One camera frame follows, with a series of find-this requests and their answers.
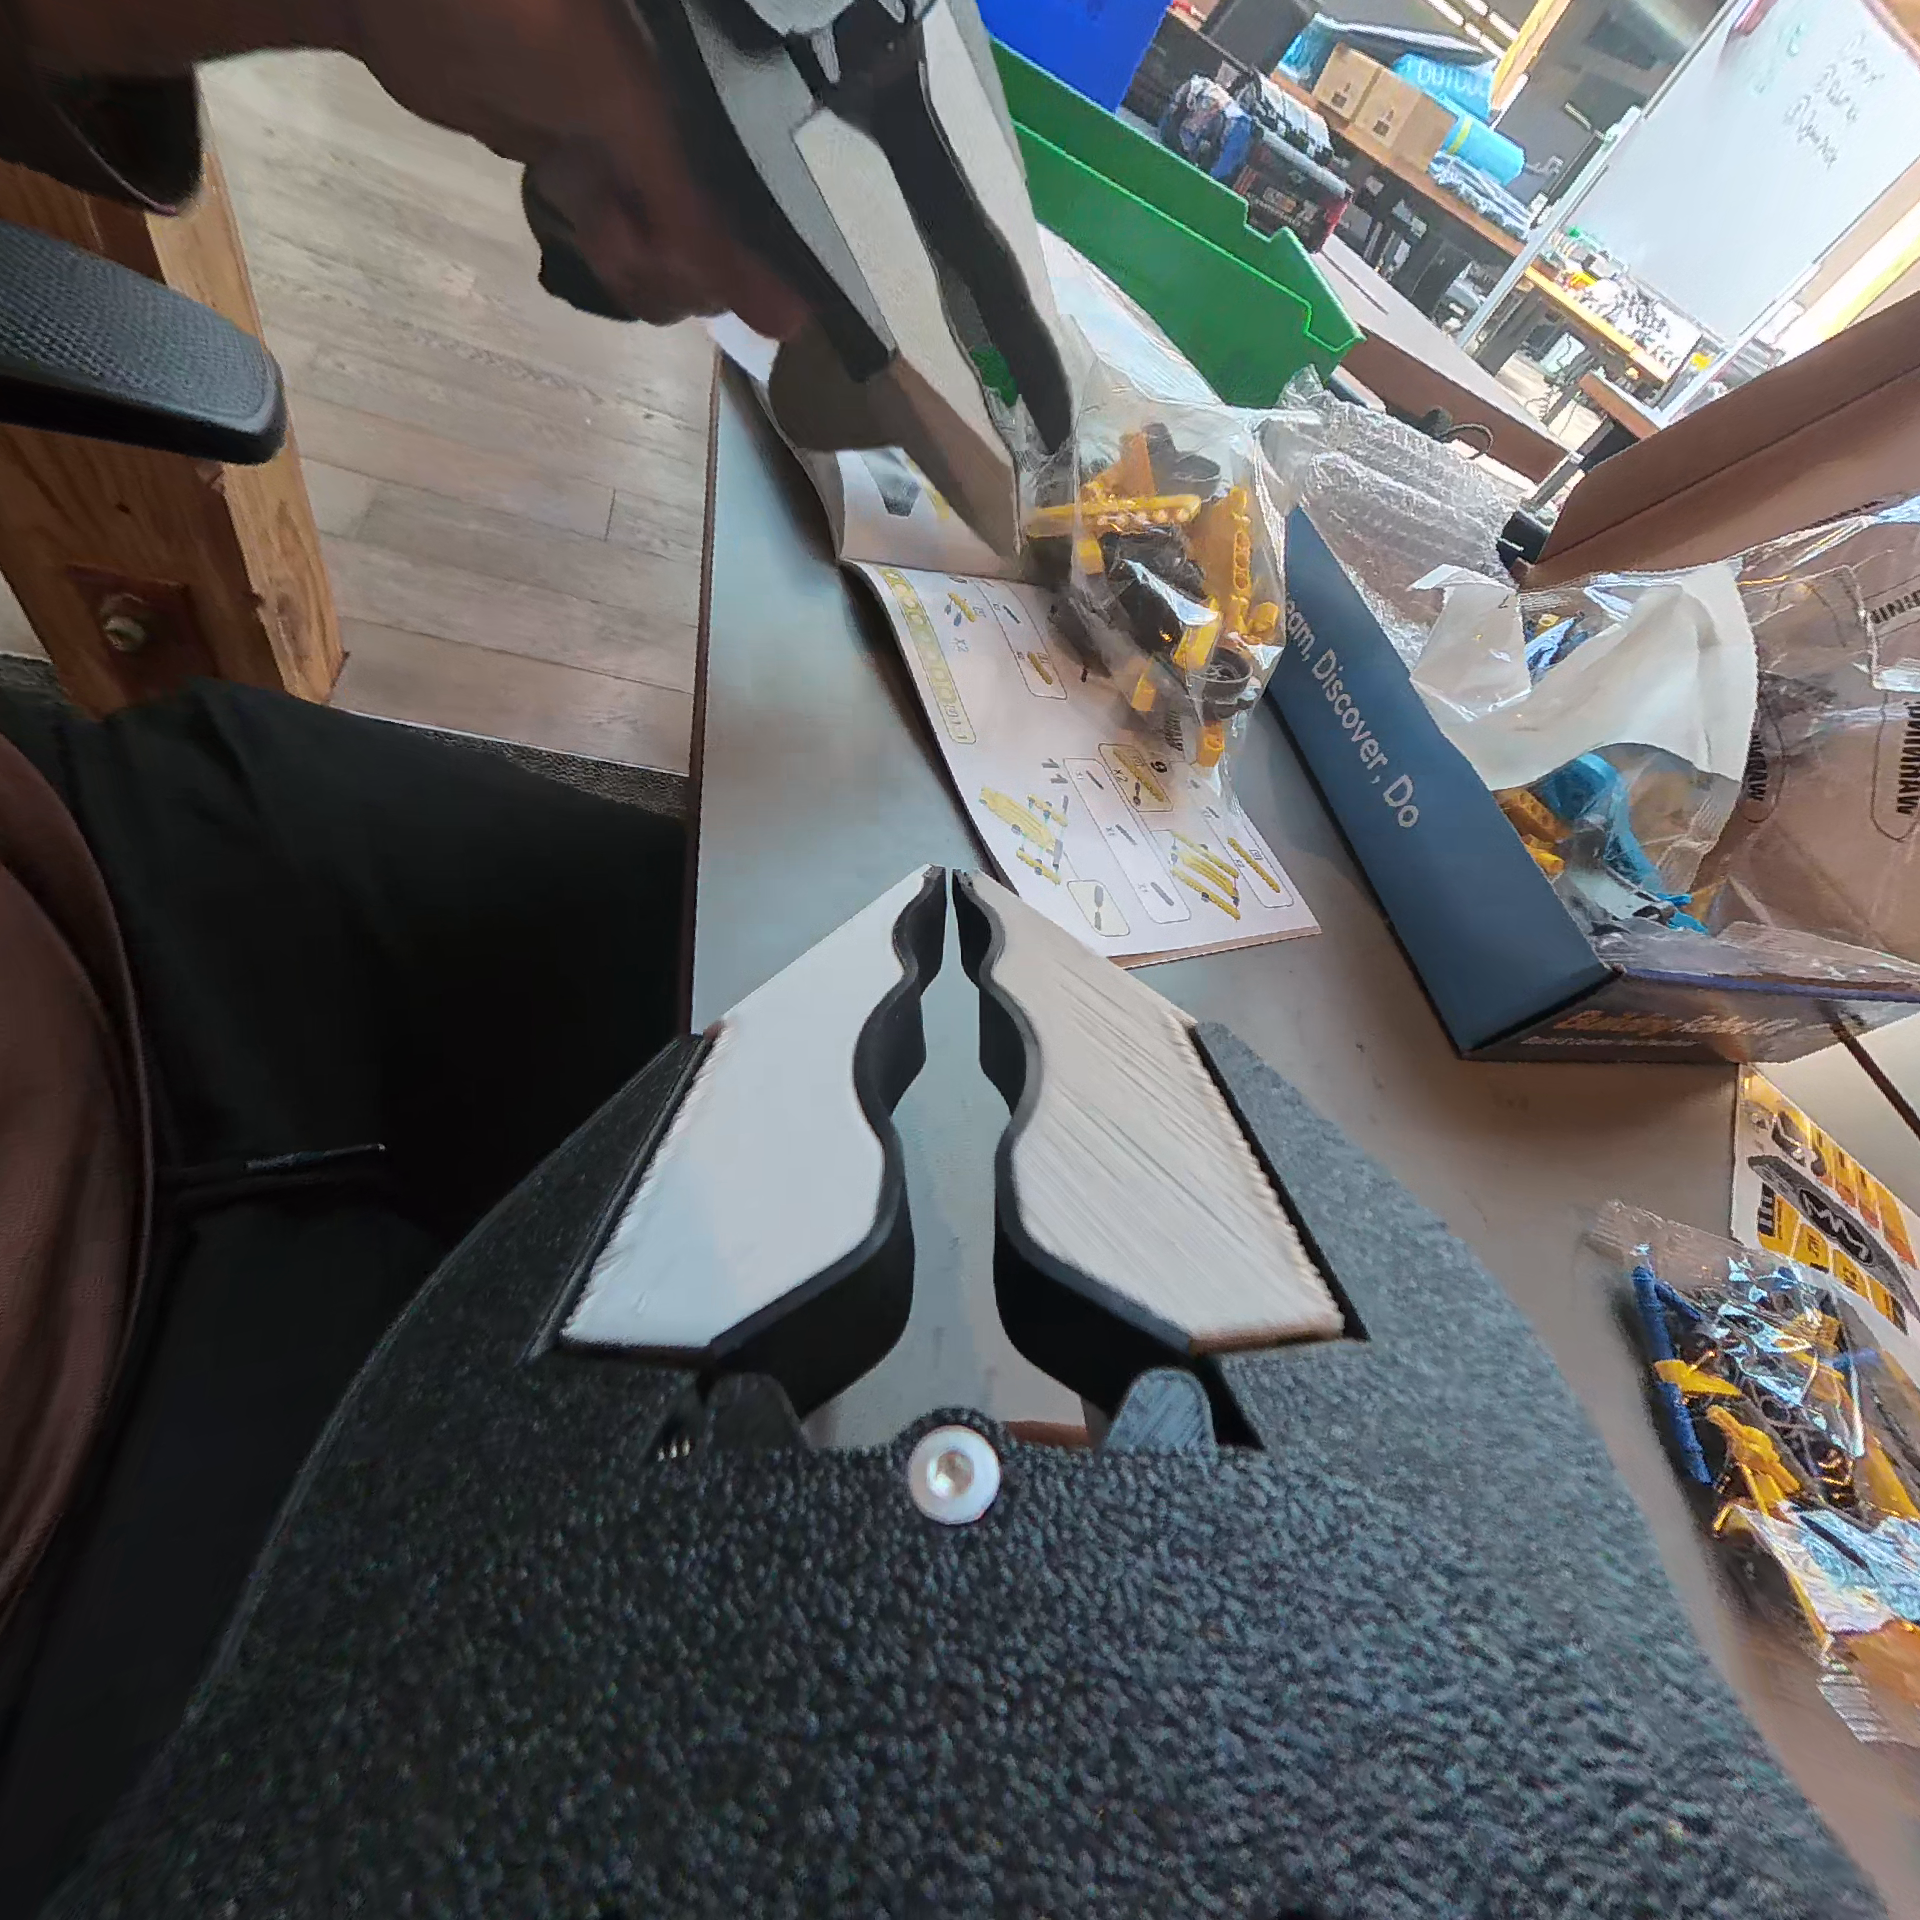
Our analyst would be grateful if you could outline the large clear printed bag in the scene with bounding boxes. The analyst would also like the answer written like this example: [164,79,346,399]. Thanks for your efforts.
[1743,502,1920,984]

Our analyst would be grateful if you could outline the sticker sheet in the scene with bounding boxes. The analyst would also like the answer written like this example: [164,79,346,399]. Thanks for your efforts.
[1732,1067,1920,1322]

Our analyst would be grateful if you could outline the clear bag of yellow beams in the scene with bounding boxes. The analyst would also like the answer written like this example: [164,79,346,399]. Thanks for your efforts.
[1020,301,1296,767]

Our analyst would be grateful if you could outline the black chair armrest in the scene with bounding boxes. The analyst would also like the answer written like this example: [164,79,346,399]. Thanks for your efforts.
[0,224,291,467]

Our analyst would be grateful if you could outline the open instruction booklet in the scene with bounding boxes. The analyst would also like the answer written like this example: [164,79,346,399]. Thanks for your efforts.
[705,314,1323,961]

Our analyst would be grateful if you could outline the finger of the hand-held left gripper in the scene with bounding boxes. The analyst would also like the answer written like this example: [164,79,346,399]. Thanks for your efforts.
[900,0,1075,450]
[768,100,1041,558]

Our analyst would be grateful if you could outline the person's brown shirt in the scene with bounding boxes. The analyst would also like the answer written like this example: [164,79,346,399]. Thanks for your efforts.
[0,726,159,1622]

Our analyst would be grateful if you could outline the green plastic bin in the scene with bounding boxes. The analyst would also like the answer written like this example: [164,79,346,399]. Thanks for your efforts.
[1012,120,1366,408]
[988,37,1323,284]

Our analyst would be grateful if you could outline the blue foam roll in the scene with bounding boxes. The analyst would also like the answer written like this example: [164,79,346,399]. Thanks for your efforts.
[1397,51,1550,190]

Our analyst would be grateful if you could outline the person's left hand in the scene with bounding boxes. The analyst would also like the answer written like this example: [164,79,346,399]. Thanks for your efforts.
[201,0,819,351]

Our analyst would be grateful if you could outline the blue cardboard kit box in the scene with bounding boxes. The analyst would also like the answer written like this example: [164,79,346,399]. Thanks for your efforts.
[1267,294,1920,1067]

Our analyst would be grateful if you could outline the large white label parts bag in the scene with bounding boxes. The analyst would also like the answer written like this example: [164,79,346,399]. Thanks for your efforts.
[1408,560,1765,946]

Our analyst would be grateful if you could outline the clear bubble wrap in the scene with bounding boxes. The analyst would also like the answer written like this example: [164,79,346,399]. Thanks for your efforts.
[1267,399,1536,617]

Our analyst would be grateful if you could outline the whiteboard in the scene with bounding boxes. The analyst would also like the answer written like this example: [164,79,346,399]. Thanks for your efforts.
[1558,0,1920,350]

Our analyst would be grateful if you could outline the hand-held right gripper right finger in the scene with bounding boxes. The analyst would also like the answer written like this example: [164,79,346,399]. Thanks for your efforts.
[955,868,1347,1423]

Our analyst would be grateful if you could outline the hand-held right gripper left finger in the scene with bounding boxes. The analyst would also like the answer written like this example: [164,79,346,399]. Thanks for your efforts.
[557,865,955,1416]

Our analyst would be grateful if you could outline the blue plastic bin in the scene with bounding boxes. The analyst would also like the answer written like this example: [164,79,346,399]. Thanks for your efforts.
[974,0,1173,110]

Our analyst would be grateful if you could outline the clear bag of small pins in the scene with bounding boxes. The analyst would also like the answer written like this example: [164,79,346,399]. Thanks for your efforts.
[1588,1198,1920,1750]

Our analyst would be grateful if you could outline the background wooden table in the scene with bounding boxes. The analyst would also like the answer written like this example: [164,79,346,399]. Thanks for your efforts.
[1516,226,1802,439]

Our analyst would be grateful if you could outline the person's black pants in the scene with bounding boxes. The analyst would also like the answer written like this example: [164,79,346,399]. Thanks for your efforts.
[0,682,697,1920]

